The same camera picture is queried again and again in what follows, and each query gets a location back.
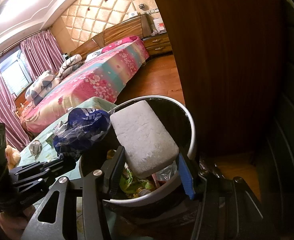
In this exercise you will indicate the blue white folded quilt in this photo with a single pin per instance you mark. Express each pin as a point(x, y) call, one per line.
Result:
point(44, 84)

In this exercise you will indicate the pink curtain right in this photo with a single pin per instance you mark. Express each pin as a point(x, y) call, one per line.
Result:
point(42, 53)

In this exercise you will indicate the wooden headboard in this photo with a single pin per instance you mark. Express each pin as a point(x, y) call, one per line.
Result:
point(137, 26)

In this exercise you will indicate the cream teddy bear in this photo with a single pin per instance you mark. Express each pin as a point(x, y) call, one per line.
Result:
point(13, 157)

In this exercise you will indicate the dark wooden door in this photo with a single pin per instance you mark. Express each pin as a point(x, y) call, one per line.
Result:
point(227, 53)

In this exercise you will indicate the wooden nightstand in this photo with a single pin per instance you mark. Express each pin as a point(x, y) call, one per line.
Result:
point(158, 44)

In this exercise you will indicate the pink curtain left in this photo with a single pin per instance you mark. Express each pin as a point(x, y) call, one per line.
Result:
point(15, 134)

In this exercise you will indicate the pink pillow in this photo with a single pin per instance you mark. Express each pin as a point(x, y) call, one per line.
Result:
point(115, 44)

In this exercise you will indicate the white styrofoam block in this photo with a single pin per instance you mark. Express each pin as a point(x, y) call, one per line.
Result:
point(148, 145)

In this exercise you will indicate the grey white folded quilt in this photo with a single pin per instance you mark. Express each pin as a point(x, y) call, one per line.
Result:
point(68, 63)

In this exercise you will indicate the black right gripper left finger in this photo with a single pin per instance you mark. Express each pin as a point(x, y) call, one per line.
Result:
point(55, 218)

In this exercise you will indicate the pink floral bed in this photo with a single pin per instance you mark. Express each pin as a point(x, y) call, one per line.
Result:
point(104, 77)

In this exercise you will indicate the teal floral bed sheet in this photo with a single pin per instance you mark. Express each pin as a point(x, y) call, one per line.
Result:
point(55, 218)

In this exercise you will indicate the crumpled white wrapper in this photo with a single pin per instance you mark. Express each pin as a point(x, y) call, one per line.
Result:
point(35, 147)

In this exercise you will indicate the white orange box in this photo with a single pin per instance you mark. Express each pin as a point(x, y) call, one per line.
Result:
point(159, 24)

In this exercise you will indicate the window with blinds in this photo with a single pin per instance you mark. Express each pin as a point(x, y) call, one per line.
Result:
point(15, 72)

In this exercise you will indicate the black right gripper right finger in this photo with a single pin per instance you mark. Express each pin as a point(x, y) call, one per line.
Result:
point(227, 209)

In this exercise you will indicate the pink curtain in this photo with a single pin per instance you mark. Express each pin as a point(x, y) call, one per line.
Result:
point(15, 134)
point(42, 53)

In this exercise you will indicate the blue plastic bag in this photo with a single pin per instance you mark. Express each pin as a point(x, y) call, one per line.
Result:
point(84, 127)

